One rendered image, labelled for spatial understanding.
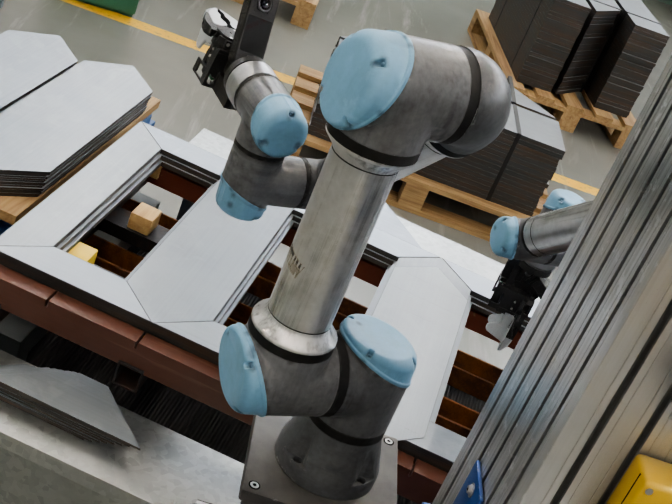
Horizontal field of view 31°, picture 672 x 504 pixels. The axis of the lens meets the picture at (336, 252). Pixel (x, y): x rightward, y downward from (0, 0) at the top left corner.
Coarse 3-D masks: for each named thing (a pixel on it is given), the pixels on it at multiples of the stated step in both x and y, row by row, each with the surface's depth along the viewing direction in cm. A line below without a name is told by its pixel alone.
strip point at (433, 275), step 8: (408, 272) 271; (416, 272) 272; (424, 272) 273; (432, 272) 275; (440, 272) 276; (424, 280) 270; (432, 280) 271; (440, 280) 273; (448, 280) 274; (448, 288) 271; (456, 288) 272; (464, 296) 270
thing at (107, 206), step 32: (160, 160) 278; (128, 192) 261; (96, 224) 246; (288, 224) 274; (0, 256) 222; (384, 256) 276; (64, 288) 221; (128, 320) 221; (224, 320) 233; (192, 352) 220; (416, 448) 217
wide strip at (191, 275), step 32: (192, 224) 254; (224, 224) 259; (256, 224) 264; (160, 256) 239; (192, 256) 244; (224, 256) 248; (256, 256) 253; (160, 288) 230; (192, 288) 234; (224, 288) 238; (160, 320) 221; (192, 320) 225
